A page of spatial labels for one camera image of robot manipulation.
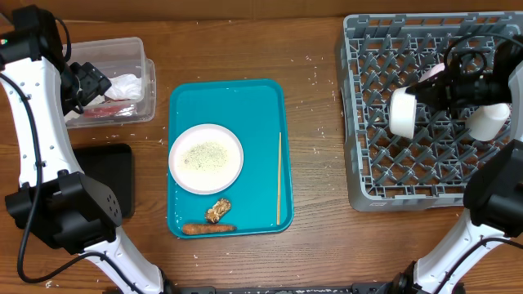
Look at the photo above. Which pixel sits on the clear plastic waste bin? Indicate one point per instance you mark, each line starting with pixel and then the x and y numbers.
pixel 115 57

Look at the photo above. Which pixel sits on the teal plastic serving tray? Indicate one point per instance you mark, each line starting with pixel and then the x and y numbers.
pixel 254 110

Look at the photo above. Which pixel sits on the orange carrot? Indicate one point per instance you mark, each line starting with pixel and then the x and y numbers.
pixel 198 229

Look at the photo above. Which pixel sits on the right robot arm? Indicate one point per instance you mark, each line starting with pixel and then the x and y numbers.
pixel 492 199

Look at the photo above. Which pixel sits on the large pink plate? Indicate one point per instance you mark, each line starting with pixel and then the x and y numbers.
pixel 205 159

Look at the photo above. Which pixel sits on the pale green bowl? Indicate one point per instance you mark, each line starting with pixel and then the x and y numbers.
pixel 402 113

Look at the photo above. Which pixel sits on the black rectangular tray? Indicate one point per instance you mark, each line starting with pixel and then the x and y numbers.
pixel 110 179

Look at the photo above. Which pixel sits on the red snack wrapper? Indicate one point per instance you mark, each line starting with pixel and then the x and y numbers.
pixel 111 111

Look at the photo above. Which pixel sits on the white paper cup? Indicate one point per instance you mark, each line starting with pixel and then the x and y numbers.
pixel 485 122

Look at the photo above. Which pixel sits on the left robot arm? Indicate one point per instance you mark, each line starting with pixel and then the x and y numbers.
pixel 33 55

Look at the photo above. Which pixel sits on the wooden chopstick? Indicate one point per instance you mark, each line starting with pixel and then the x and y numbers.
pixel 278 216

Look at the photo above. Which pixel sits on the gold foil wrapper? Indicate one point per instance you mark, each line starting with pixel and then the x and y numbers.
pixel 214 214

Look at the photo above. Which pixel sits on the grey dishwasher rack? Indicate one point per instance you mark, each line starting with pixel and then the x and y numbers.
pixel 379 53

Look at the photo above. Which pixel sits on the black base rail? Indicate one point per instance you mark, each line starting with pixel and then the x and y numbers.
pixel 355 288

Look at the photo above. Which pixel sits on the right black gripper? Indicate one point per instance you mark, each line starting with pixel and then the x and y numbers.
pixel 442 91

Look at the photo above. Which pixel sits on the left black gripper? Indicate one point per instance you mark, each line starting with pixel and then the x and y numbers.
pixel 94 82

